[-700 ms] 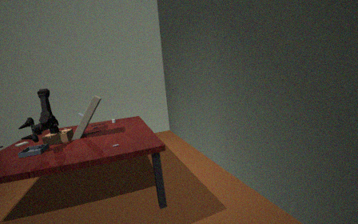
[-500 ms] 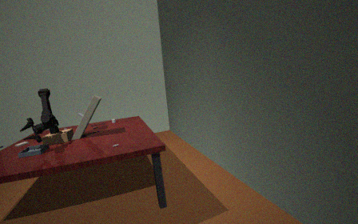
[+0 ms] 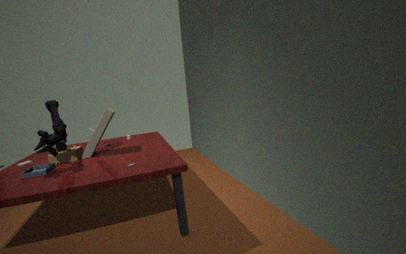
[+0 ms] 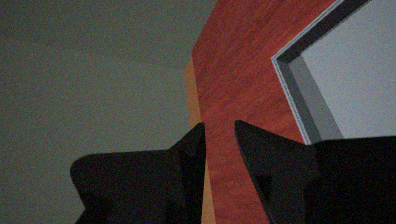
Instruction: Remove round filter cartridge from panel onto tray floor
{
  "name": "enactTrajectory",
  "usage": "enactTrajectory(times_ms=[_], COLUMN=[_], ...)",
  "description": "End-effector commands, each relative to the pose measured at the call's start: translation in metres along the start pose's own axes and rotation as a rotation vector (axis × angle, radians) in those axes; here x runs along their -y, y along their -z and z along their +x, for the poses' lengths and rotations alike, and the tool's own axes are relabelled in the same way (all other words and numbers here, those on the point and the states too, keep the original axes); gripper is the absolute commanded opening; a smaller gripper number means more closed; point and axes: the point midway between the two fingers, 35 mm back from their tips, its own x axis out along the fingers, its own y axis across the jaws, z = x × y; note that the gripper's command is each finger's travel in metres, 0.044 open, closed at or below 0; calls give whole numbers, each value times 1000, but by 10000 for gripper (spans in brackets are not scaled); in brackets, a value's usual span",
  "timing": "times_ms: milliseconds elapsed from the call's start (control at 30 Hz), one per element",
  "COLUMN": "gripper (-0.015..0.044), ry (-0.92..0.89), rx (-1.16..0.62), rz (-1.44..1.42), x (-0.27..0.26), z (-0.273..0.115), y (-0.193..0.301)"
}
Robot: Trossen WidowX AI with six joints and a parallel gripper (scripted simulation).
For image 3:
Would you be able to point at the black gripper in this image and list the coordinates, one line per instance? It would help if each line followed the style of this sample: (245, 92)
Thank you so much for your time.
(50, 142)

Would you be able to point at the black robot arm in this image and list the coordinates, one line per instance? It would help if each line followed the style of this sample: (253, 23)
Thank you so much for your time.
(58, 125)

